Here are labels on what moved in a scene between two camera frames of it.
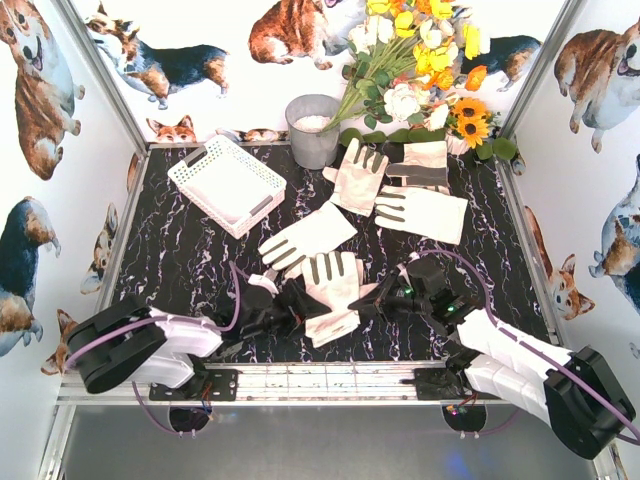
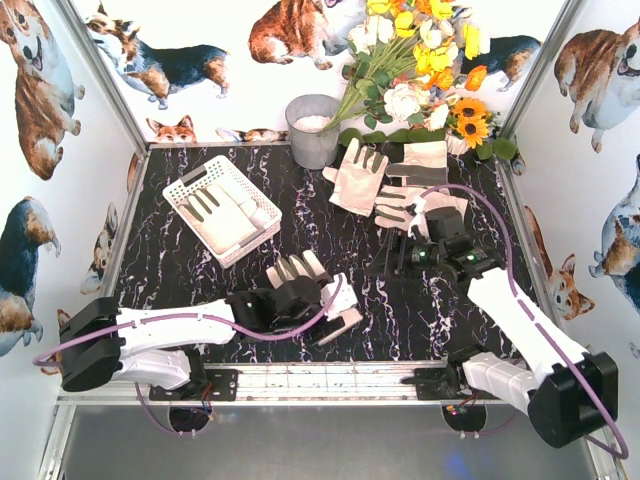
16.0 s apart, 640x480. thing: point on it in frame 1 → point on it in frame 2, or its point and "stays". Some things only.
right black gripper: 382,298 → 395,254
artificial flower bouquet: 409,58 stays
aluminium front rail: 287,384 stays
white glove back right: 428,211 stays
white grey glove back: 424,164 stays
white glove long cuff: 323,229 → 219,218
